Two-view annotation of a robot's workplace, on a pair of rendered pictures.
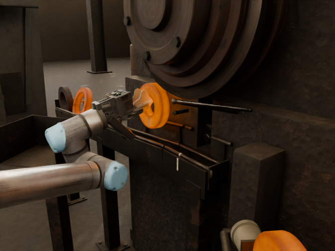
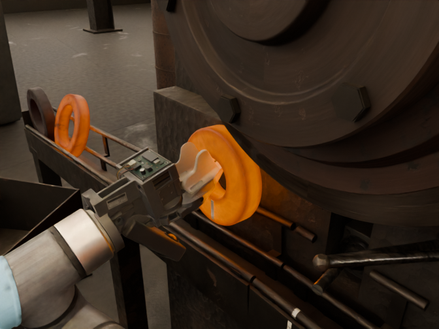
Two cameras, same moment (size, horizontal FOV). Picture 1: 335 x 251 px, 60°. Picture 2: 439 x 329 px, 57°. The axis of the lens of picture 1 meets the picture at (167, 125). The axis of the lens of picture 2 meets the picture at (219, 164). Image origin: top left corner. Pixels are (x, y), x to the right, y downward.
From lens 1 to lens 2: 0.42 m
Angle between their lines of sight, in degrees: 9
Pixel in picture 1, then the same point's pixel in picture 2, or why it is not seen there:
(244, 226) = not seen: outside the picture
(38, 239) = not seen: outside the picture
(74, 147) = (46, 314)
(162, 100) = (246, 175)
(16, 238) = not seen: outside the picture
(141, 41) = (212, 62)
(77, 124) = (48, 263)
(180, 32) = (375, 74)
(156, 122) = (232, 217)
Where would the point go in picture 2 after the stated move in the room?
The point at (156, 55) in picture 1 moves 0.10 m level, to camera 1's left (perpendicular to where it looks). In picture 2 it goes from (262, 115) to (136, 117)
